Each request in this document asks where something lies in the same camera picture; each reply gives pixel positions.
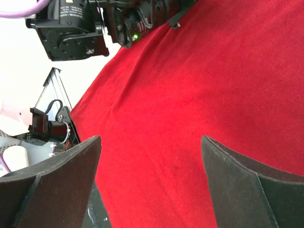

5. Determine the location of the red t-shirt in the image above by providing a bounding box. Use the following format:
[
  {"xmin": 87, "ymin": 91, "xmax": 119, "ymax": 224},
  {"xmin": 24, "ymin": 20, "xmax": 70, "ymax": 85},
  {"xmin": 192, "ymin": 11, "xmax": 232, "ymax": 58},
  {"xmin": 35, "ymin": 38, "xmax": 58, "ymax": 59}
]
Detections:
[{"xmin": 71, "ymin": 0, "xmax": 304, "ymax": 228}]

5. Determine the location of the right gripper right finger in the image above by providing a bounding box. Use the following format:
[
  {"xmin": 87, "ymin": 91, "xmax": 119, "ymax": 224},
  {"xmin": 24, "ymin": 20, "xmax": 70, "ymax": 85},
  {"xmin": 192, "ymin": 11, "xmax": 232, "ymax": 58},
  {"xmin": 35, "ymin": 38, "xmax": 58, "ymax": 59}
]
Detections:
[{"xmin": 201, "ymin": 136, "xmax": 304, "ymax": 228}]

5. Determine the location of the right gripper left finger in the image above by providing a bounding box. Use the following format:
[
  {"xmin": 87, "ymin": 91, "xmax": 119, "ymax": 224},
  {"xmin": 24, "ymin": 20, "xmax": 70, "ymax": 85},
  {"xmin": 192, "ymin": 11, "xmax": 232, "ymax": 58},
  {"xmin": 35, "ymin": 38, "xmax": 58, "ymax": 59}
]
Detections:
[{"xmin": 0, "ymin": 136, "xmax": 101, "ymax": 228}]

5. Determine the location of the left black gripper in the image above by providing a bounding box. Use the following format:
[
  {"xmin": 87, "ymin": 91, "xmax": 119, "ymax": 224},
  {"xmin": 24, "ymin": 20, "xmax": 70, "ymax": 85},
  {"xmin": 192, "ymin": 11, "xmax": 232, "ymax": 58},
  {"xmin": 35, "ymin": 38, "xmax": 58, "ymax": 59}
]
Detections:
[{"xmin": 26, "ymin": 0, "xmax": 196, "ymax": 61}]

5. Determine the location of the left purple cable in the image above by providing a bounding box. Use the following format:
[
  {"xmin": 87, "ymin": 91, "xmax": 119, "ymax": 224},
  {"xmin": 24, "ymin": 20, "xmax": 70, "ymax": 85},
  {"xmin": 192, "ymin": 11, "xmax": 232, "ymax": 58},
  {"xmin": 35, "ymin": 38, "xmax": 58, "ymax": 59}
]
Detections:
[{"xmin": 0, "ymin": 0, "xmax": 50, "ymax": 19}]

